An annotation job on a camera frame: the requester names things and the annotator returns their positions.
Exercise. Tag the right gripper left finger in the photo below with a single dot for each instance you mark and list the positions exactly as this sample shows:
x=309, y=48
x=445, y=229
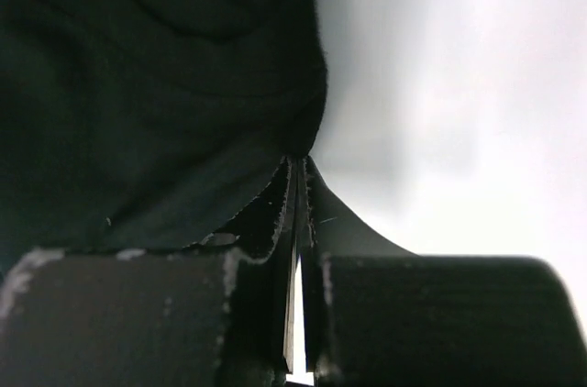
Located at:
x=215, y=313

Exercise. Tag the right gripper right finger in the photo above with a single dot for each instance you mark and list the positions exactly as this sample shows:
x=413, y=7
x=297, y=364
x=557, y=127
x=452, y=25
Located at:
x=379, y=315

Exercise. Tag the black t shirt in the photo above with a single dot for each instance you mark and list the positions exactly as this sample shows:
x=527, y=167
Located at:
x=148, y=123

